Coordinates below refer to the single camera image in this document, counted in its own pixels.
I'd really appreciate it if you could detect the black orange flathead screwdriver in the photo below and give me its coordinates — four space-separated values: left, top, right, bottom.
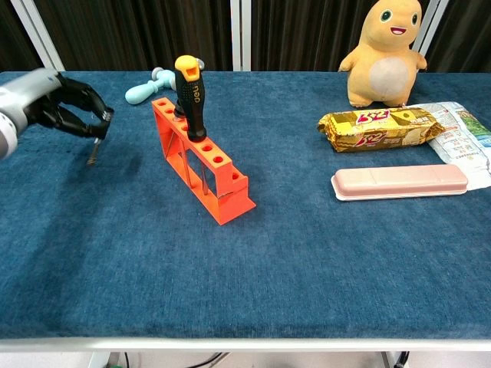
174 54 211 197

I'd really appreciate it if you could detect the orange tool rack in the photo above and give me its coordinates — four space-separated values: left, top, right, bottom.
152 97 257 227

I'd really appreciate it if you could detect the dark pleated curtain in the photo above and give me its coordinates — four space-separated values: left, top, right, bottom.
22 0 233 72
425 0 491 73
251 0 434 73
0 0 49 72

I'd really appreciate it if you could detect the white crumpled snack packet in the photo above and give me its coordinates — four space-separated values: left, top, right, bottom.
402 100 491 191

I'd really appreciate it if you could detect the pink pencil case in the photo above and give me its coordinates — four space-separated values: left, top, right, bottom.
330 163 470 202

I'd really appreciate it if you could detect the small black nut driver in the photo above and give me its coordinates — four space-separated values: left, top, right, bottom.
86 137 103 167

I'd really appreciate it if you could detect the light blue toy hammer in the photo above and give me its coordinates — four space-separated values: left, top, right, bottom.
124 67 178 106

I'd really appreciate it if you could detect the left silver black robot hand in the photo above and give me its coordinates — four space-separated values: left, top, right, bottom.
0 67 115 140

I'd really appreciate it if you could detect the gold biscuit pack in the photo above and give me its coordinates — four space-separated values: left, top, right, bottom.
317 107 446 153

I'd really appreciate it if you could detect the blue table cloth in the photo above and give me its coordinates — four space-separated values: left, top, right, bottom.
0 71 491 340

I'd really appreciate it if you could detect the grey black handled tool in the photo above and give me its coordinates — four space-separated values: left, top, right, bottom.
173 57 205 122

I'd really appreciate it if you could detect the white frame post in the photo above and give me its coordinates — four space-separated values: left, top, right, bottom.
410 0 450 58
229 0 252 72
9 0 66 72

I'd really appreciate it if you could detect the yellow plush toy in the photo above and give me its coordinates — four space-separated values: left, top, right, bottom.
338 0 429 108

